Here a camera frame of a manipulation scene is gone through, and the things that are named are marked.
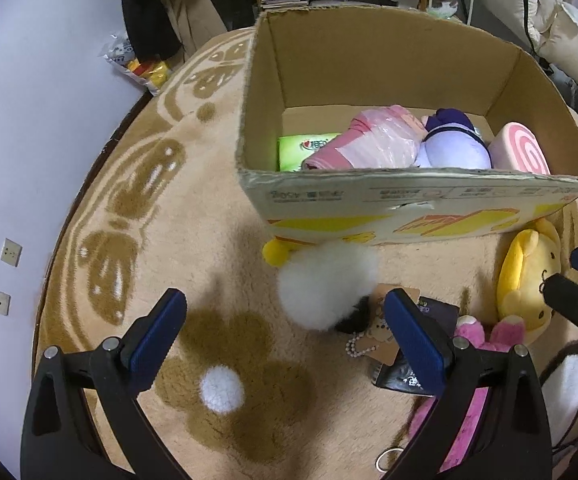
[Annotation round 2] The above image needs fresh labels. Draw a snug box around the purple haired plush doll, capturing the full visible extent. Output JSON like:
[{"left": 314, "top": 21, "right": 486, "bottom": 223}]
[{"left": 414, "top": 108, "right": 492, "bottom": 170}]

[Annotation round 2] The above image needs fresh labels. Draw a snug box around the plastic bag with toys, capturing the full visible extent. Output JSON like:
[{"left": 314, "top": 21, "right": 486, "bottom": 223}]
[{"left": 101, "top": 32, "right": 172, "bottom": 96}]

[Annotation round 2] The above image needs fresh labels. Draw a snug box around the beige patterned carpet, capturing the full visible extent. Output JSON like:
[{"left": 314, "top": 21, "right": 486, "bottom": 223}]
[{"left": 39, "top": 25, "right": 578, "bottom": 479}]

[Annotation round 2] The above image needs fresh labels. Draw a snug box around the yellow dog plush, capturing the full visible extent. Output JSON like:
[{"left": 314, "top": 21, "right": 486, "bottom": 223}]
[{"left": 496, "top": 218, "right": 562, "bottom": 344}]

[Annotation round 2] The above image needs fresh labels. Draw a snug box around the wall socket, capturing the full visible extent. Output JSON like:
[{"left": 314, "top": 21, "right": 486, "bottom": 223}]
[
  {"left": 0, "top": 238, "right": 23, "bottom": 268},
  {"left": 0, "top": 291, "right": 11, "bottom": 316}
]

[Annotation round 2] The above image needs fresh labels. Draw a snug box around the upper wall socket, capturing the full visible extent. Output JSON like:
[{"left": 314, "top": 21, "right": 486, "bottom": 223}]
[{"left": 0, "top": 238, "right": 23, "bottom": 268}]

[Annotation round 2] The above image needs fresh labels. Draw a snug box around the metal key ring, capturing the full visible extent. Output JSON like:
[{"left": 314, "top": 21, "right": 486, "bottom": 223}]
[{"left": 375, "top": 446, "right": 405, "bottom": 475}]

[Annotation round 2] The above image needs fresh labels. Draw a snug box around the pink packaged item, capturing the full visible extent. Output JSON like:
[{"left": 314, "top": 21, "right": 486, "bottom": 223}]
[{"left": 302, "top": 105, "right": 427, "bottom": 171}]

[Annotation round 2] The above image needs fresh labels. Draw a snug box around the white black fluffy plush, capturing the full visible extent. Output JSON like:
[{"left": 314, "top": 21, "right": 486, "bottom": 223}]
[{"left": 262, "top": 238, "right": 379, "bottom": 334}]

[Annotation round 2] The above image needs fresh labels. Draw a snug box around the pink bear plush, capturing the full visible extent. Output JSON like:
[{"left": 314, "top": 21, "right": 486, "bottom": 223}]
[{"left": 408, "top": 314, "right": 526, "bottom": 474}]

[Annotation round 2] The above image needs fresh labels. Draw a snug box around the brown paper tag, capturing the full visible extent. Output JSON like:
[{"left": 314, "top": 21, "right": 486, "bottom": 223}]
[{"left": 355, "top": 284, "right": 401, "bottom": 365}]

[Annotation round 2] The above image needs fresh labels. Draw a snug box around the stack of books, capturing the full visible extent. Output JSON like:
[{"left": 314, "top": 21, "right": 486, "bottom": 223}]
[{"left": 261, "top": 0, "right": 310, "bottom": 10}]

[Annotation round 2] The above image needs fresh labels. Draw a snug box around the lower wall socket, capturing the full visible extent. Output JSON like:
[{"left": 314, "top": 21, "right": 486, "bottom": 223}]
[{"left": 0, "top": 291, "right": 11, "bottom": 316}]

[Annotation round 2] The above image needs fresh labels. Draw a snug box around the beige trench coat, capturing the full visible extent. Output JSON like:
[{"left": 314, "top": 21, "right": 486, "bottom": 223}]
[{"left": 162, "top": 0, "right": 227, "bottom": 61}]

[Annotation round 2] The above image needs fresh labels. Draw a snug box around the cardboard box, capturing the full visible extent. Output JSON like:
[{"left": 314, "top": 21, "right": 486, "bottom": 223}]
[{"left": 236, "top": 6, "right": 578, "bottom": 245}]

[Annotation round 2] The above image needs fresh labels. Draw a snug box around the green tissue pack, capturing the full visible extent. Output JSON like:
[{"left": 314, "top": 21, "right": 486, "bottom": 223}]
[{"left": 277, "top": 133, "right": 338, "bottom": 172}]

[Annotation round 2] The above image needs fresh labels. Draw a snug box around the pink swirl plush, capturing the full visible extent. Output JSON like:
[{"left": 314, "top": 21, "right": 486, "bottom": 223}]
[{"left": 489, "top": 122, "right": 551, "bottom": 176}]

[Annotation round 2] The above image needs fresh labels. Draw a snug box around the dark booklet card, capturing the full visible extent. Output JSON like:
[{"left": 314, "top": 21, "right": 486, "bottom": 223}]
[{"left": 373, "top": 288, "right": 458, "bottom": 396}]

